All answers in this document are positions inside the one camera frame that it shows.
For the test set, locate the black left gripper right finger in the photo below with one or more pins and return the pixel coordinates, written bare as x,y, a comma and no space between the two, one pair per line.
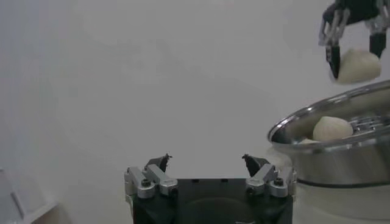
262,175

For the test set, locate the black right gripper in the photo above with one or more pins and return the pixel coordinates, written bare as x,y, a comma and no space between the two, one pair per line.
359,9

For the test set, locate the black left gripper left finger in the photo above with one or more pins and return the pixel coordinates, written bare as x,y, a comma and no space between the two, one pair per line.
158,178

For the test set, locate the white steamed baozi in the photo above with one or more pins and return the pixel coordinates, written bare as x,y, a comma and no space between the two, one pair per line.
359,67
308,141
332,129

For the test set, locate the stainless steel steamer basket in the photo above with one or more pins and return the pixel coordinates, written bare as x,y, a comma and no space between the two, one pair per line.
335,167

